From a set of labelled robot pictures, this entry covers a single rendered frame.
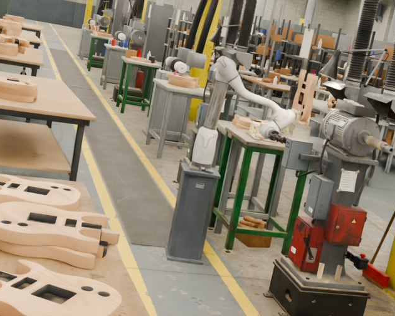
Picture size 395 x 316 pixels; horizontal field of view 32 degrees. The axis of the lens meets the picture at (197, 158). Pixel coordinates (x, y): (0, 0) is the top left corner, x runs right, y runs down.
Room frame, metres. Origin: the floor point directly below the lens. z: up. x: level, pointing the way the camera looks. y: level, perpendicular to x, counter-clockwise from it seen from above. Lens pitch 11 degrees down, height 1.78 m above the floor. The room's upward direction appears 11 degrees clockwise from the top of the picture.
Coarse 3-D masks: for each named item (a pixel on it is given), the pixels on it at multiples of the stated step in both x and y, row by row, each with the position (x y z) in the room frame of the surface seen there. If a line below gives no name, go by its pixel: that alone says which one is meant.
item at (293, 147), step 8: (288, 144) 4.61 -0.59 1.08; (296, 144) 4.59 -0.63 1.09; (304, 144) 4.61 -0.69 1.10; (312, 144) 4.62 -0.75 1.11; (288, 152) 4.59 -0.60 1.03; (296, 152) 4.59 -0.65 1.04; (304, 152) 4.61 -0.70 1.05; (288, 160) 4.58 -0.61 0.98; (296, 160) 4.60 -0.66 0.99; (288, 168) 4.58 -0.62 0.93; (296, 168) 4.60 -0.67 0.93; (304, 168) 4.62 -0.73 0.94; (296, 176) 4.65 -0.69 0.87
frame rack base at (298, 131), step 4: (292, 124) 5.61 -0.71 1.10; (292, 128) 5.59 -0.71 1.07; (296, 128) 5.57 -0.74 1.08; (300, 128) 5.58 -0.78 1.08; (304, 128) 5.58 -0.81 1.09; (308, 128) 5.59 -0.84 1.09; (292, 132) 5.57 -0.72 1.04; (296, 132) 5.57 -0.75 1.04; (300, 132) 5.58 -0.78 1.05; (304, 132) 5.59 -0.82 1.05; (308, 132) 5.59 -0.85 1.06; (292, 136) 5.57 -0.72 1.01; (296, 136) 5.57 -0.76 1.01; (300, 136) 5.58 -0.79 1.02; (304, 136) 5.59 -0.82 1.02; (308, 136) 5.60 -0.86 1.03
